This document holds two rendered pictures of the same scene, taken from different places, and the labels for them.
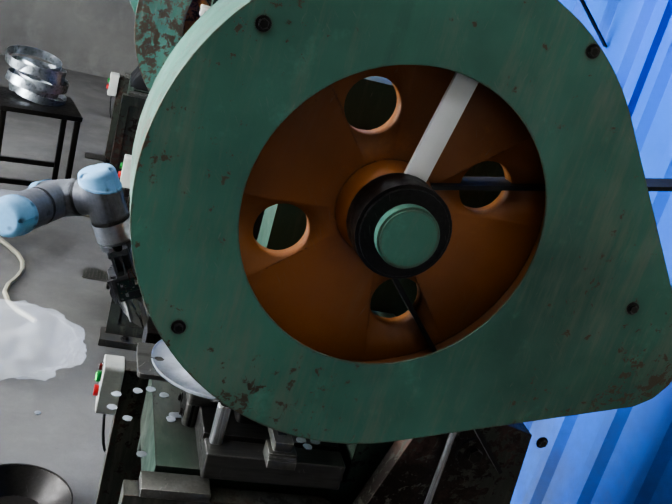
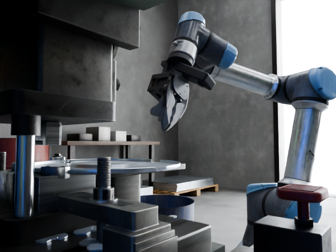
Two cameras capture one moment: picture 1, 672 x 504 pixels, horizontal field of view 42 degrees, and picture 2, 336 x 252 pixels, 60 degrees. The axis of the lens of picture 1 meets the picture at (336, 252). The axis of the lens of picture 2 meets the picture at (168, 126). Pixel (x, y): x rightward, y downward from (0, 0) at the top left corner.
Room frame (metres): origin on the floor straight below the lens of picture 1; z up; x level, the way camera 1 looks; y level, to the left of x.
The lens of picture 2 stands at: (2.26, -0.01, 0.83)
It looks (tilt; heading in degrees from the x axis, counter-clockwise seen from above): 3 degrees up; 148
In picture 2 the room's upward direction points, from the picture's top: straight up
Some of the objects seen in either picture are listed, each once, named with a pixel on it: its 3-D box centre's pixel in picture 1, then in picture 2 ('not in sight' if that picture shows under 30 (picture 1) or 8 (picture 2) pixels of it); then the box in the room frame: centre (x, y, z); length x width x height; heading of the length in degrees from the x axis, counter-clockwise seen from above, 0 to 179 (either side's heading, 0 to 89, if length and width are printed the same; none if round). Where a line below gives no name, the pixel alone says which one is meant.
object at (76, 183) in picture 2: not in sight; (43, 185); (1.76, 0.07, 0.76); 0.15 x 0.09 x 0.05; 18
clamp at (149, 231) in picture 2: not in sight; (108, 199); (1.92, 0.12, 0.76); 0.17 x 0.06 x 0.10; 18
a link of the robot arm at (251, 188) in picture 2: not in sight; (264, 200); (1.54, 0.85, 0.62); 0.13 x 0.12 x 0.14; 171
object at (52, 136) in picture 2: not in sight; (47, 133); (1.75, 0.07, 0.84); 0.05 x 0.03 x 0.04; 18
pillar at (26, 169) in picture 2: not in sight; (25, 159); (1.86, 0.03, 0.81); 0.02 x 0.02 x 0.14
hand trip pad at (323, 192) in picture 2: not in sight; (303, 213); (2.00, 0.39, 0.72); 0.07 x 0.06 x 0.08; 108
